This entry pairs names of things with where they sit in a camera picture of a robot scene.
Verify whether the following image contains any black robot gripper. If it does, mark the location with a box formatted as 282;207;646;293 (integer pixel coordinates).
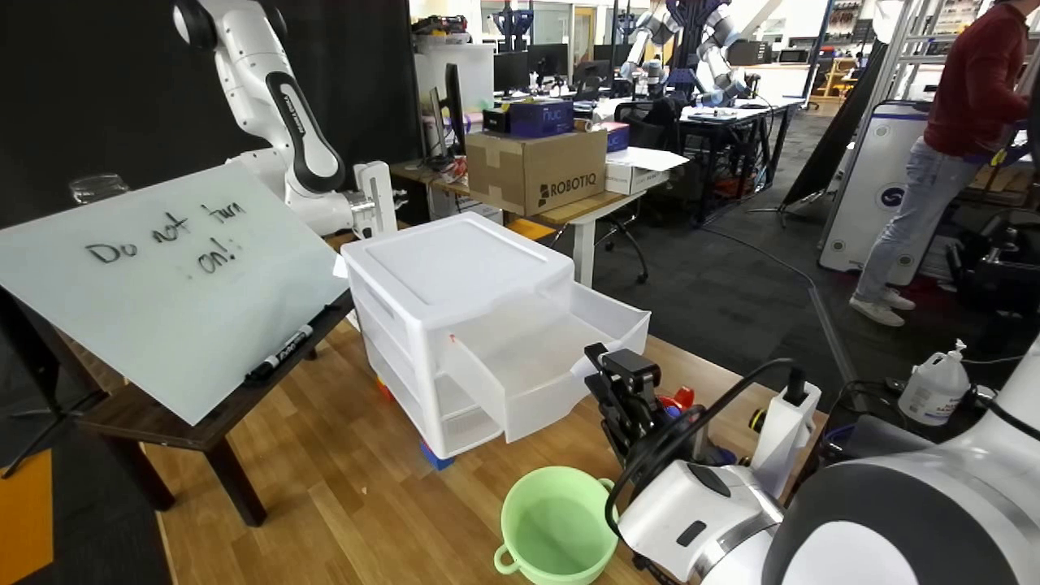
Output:
582;342;700;470

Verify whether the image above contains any light wooden desk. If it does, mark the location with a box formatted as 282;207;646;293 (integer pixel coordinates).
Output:
395;159;677;285

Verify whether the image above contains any large cardboard box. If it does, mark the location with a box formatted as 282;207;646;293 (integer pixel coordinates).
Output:
466;126;610;218

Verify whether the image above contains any dark purple box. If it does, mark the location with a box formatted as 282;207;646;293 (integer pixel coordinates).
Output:
480;95;579;141

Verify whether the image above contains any light green plastic pot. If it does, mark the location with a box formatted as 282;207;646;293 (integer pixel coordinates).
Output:
492;465;623;585

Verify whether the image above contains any black whiteboard marker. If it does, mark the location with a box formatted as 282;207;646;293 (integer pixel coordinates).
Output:
240;321;318;391

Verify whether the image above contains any blue tape piece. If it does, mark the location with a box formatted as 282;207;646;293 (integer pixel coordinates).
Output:
419;440;458;470

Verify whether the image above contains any white paper stack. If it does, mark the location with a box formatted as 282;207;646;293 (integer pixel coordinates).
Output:
603;144;692;199

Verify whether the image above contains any whiteboard with handwritten note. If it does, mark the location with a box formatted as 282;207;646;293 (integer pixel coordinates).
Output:
0;167;353;429

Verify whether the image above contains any white plastic jug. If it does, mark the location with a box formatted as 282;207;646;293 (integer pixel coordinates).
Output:
893;336;976;429

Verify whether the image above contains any white floor cabinet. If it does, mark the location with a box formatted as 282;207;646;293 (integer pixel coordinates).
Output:
817;98;938;272

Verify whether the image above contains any dark wooden side table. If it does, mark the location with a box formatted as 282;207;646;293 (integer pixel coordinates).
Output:
0;289;362;530

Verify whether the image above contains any person in red shirt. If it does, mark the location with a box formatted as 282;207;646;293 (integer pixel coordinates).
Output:
844;0;1040;332

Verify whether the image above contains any orange floor mat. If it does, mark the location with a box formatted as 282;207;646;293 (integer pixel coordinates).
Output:
0;449;58;585

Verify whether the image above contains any white plastic drawer cabinet frame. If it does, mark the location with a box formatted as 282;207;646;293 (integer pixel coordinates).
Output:
342;207;579;462

